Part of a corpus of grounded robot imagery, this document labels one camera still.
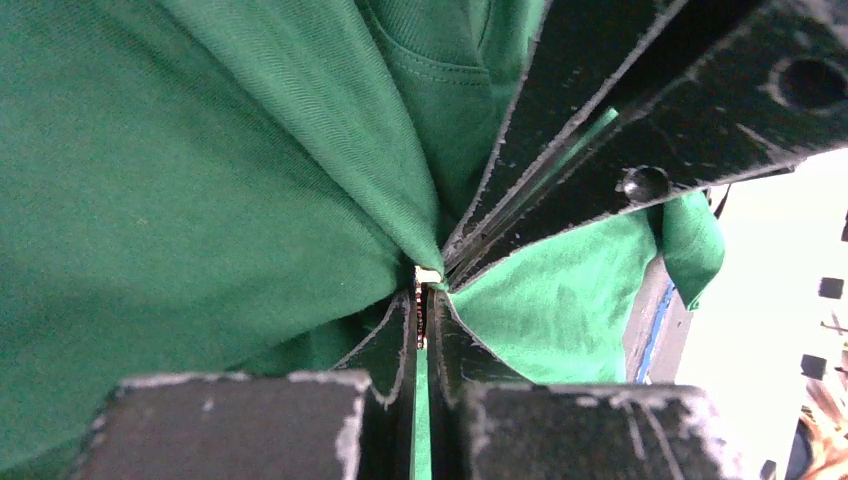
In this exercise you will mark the green cloth garment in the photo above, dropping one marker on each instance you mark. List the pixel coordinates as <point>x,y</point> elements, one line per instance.
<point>225,185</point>

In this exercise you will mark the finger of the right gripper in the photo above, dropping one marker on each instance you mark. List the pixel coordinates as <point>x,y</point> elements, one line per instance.
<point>730,90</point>
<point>578,54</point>

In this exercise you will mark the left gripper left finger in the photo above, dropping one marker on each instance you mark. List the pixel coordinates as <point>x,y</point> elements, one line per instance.
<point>353,421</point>

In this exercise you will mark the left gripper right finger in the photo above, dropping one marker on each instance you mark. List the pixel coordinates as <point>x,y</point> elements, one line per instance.
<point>487,421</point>

